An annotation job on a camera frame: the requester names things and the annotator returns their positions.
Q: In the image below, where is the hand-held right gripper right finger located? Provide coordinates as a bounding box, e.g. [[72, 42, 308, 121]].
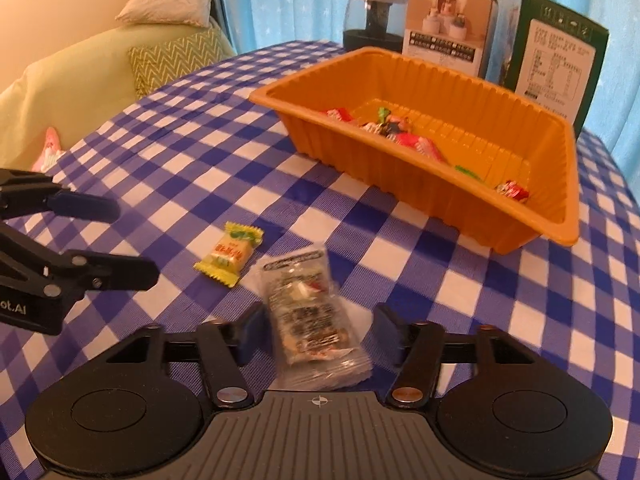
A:
[[374, 303, 539, 409]]

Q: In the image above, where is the clear snack packet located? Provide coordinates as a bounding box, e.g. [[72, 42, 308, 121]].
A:
[[252, 243, 372, 392]]

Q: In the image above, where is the white cardboard box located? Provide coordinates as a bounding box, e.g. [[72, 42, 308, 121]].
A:
[[402, 0, 500, 81]]

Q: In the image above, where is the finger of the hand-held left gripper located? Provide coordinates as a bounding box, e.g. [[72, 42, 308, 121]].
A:
[[0, 225, 161, 337], [0, 169, 120, 224]]

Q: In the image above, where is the green zigzag pillow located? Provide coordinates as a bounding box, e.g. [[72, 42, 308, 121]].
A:
[[127, 27, 227, 102]]

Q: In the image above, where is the pink star plush toy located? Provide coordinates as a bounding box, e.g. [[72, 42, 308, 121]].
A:
[[31, 127, 65, 172]]

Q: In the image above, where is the yellow candy packet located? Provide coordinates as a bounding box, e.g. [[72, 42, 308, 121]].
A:
[[193, 221, 265, 289]]

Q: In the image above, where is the black appliance with clear lid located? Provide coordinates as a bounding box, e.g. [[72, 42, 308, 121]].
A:
[[342, 0, 409, 54]]

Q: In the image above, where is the multicoloured candy in wrapper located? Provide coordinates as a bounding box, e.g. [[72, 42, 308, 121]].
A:
[[361, 106, 416, 139]]

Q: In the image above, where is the blue star curtain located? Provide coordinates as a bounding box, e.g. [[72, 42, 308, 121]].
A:
[[215, 0, 640, 136]]

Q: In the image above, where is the light green sofa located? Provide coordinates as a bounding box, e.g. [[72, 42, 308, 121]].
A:
[[0, 16, 237, 173]]

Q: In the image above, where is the blue white checkered tablecloth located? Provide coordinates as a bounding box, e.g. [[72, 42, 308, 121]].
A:
[[0, 40, 640, 480]]

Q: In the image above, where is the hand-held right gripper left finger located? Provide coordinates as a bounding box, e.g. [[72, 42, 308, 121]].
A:
[[106, 303, 267, 409]]

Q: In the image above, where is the green cardboard box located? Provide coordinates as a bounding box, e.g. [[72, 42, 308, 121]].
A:
[[502, 0, 610, 139]]

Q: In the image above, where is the orange plastic tray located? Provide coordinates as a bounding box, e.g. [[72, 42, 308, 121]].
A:
[[248, 46, 581, 254]]

